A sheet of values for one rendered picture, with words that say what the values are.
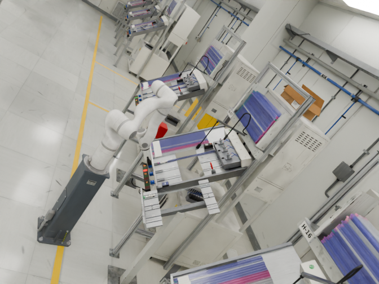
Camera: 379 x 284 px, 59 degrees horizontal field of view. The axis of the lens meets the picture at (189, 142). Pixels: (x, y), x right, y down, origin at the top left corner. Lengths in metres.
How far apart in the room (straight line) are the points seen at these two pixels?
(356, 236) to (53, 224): 1.95
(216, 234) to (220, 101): 1.61
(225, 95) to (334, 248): 2.46
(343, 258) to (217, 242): 1.50
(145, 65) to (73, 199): 4.85
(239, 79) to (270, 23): 2.01
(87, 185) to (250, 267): 1.20
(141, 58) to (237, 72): 3.47
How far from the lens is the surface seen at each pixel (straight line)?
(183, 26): 6.89
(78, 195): 2.45
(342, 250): 1.81
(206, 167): 2.64
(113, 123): 2.19
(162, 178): 2.61
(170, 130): 3.93
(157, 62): 7.02
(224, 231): 2.98
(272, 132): 2.46
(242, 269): 1.96
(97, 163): 2.31
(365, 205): 1.94
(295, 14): 5.84
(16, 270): 2.53
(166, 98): 2.28
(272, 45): 5.80
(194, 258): 3.17
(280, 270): 1.97
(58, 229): 2.69
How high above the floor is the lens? 1.97
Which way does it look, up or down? 20 degrees down
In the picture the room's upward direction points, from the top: 37 degrees clockwise
